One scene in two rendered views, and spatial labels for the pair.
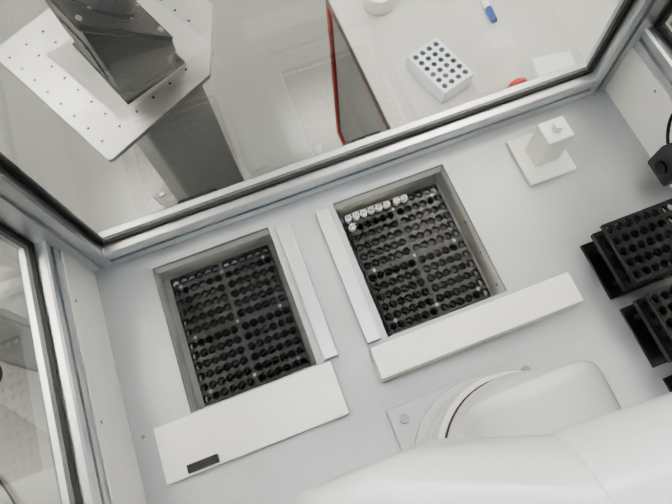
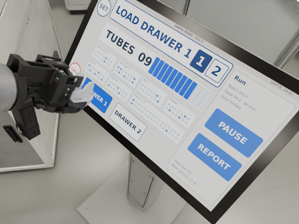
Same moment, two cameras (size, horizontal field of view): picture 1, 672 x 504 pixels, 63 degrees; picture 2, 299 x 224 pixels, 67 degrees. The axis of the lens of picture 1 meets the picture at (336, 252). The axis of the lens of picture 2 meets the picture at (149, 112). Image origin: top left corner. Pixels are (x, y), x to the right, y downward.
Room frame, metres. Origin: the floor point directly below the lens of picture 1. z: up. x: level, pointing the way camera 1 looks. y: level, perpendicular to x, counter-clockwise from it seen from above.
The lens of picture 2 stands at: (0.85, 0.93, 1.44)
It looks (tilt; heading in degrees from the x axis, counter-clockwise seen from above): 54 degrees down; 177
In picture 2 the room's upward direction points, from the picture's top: 10 degrees clockwise
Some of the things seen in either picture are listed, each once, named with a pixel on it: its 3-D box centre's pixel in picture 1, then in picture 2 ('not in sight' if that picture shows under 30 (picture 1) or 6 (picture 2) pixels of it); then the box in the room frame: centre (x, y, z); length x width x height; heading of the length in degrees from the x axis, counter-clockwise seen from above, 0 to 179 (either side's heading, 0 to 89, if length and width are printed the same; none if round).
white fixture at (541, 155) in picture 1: (549, 141); not in sight; (0.44, -0.37, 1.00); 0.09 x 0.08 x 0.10; 13
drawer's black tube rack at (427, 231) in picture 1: (412, 261); not in sight; (0.31, -0.13, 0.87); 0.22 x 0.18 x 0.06; 13
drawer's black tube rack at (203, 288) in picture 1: (241, 325); not in sight; (0.24, 0.18, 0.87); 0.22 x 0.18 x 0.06; 13
